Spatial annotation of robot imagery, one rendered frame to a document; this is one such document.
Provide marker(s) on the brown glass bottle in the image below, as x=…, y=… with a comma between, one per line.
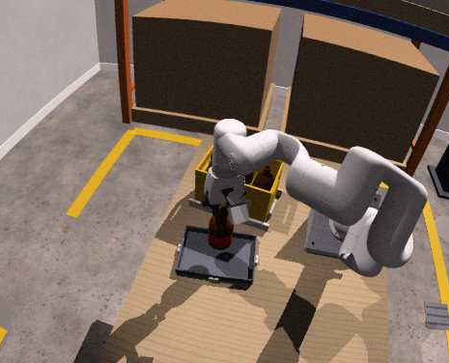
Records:
x=221, y=231
x=264, y=179
x=248, y=178

